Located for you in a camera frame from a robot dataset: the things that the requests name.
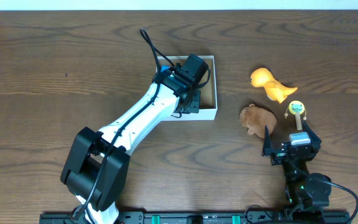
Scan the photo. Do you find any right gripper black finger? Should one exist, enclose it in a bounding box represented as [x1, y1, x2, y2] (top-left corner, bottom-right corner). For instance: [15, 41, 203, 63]
[302, 120, 321, 146]
[262, 126, 273, 156]

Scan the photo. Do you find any brown plush toy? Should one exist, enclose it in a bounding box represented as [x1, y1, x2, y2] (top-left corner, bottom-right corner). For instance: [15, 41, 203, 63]
[239, 104, 277, 139]

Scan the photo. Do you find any yellow wooden rattle drum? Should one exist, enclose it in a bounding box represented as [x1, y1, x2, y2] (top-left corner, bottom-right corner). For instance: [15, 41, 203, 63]
[284, 100, 307, 131]

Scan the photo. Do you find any colourful two-by-two puzzle cube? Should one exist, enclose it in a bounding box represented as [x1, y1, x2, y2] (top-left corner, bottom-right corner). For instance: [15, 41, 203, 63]
[160, 65, 170, 73]

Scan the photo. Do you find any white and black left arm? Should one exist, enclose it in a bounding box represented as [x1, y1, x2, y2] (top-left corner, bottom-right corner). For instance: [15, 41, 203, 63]
[60, 67, 211, 223]

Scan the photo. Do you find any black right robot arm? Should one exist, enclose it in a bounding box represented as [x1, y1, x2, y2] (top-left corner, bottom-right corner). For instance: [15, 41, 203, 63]
[262, 121, 331, 218]

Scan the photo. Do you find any white cardboard box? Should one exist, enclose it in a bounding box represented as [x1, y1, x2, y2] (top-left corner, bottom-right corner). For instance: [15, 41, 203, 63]
[165, 55, 218, 121]

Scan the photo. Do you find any orange toy dinosaur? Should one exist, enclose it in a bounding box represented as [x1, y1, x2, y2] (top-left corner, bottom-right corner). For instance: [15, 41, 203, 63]
[250, 68, 298, 103]

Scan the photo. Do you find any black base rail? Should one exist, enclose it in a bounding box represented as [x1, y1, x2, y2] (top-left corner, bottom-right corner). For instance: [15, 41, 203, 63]
[39, 210, 351, 224]

